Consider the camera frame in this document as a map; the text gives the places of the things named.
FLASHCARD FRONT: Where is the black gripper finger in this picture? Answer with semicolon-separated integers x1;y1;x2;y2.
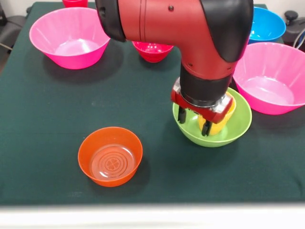
201;120;213;137
178;106;188;125

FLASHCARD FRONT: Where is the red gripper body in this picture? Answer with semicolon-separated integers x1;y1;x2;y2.
170;90;234;124

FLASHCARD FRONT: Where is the yellow cup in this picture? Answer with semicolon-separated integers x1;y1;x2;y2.
197;92;237;136

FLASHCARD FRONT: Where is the green bowl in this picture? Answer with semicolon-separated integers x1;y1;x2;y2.
172;87;253;148

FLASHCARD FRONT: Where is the orange bowl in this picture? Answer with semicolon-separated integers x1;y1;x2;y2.
78;126;143;187

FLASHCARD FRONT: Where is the large pink bowl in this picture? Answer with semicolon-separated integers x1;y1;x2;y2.
29;7;112;70
232;42;305;116

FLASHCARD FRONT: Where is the small crimson bowl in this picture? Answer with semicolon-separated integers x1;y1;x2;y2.
132;41;174;63

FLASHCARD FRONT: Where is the blue bowl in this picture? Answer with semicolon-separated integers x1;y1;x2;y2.
247;6;286;45

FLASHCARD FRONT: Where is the dark green tablecloth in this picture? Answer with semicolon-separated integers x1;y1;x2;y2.
0;1;305;206

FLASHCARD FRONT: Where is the crimson cup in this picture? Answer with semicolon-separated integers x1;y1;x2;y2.
62;0;88;8

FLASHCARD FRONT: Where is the black pedestal leg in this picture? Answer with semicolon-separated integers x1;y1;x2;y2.
284;10;305;45

